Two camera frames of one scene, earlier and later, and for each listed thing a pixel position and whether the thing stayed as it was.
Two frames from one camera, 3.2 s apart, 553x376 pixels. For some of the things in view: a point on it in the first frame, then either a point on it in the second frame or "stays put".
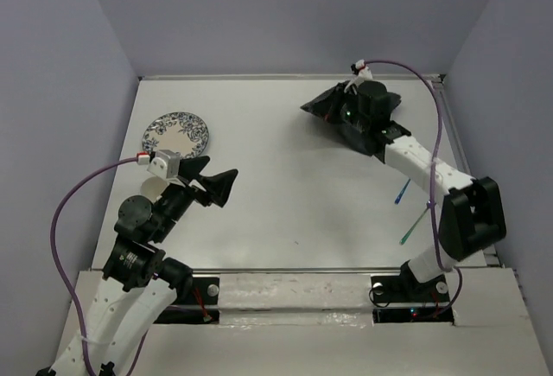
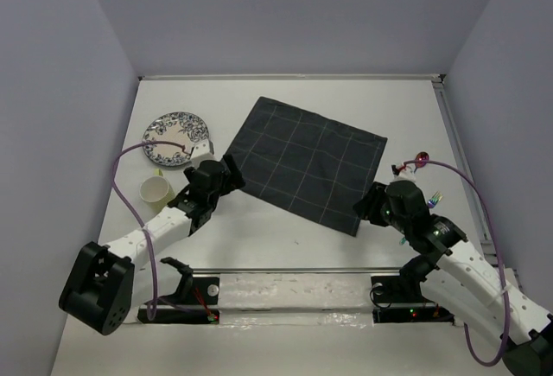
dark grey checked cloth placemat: [359, 116] → [311, 166]
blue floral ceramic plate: [183, 131] stays put
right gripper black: [330, 106] → [366, 207]
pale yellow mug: [152, 188] stays put
